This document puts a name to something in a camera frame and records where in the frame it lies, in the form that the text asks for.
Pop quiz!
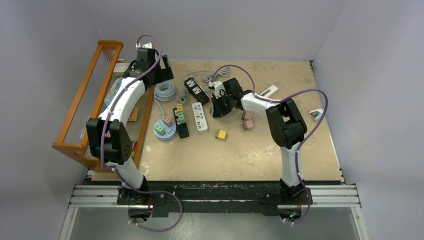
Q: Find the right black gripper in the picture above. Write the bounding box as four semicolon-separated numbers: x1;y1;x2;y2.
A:
212;92;234;118

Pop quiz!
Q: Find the pink charger plug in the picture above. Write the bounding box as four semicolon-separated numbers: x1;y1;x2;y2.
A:
241;120;255;131
241;111;252;121

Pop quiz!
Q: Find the yellow charger plug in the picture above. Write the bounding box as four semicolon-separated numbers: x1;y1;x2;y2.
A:
214;129;227;141

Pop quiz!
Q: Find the white power strip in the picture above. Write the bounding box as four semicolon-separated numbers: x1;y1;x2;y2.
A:
191;102;208;133

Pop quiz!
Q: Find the short black power strip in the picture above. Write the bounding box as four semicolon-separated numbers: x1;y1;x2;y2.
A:
184;77;210;106

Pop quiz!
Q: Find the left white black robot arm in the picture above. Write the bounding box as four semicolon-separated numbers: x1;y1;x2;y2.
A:
86;47;174;205

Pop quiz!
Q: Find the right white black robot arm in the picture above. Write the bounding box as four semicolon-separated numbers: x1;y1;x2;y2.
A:
208;78;307;204

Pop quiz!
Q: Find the yellow plug on long strip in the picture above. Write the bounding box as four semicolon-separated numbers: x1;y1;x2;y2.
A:
176;103;184;113

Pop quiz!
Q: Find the green plug on long strip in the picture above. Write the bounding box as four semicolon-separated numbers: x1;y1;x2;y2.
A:
177;112;186;125

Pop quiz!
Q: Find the pink plug on round hub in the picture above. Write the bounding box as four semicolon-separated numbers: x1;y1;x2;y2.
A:
162;115;173;128

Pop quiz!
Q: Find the green plug on round hub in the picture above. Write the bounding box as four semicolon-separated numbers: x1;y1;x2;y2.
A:
154;123;166;136

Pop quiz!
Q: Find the white pink box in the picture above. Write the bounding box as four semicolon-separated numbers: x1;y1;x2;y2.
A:
112;62;130;77

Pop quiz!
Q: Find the blue packaged item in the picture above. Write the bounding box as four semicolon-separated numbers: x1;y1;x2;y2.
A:
103;77;123;106

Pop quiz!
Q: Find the long black power strip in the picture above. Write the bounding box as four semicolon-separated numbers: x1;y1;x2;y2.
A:
173;107;190;139

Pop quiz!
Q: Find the white clip object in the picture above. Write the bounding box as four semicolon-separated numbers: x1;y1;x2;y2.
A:
260;84;279;98

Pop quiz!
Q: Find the round blue power hub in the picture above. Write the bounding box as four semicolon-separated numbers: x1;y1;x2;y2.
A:
153;116;177;141

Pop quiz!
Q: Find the colourful marker pack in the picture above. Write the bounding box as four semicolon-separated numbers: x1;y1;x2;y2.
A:
131;141;137;159

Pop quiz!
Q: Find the white blue clip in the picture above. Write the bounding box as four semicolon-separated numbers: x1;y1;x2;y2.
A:
309;108;324;122

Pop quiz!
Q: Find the orange wooden shelf rack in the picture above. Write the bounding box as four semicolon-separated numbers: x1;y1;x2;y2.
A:
52;40;157;174

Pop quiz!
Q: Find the coiled blue hub cable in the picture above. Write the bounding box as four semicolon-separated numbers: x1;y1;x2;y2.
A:
153;80;176;118

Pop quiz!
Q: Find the grey power strip cable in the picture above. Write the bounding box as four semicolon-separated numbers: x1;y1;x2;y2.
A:
184;66;231;84

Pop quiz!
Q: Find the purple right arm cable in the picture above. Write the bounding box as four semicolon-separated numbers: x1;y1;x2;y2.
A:
209;64;329;226

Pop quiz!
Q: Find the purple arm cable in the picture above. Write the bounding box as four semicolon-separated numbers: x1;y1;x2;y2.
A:
209;64;329;226
99;34;184;233

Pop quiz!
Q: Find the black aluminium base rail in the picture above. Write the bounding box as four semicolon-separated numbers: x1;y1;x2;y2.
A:
69;181;361;219

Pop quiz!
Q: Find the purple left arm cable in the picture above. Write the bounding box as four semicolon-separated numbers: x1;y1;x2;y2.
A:
99;34;184;233

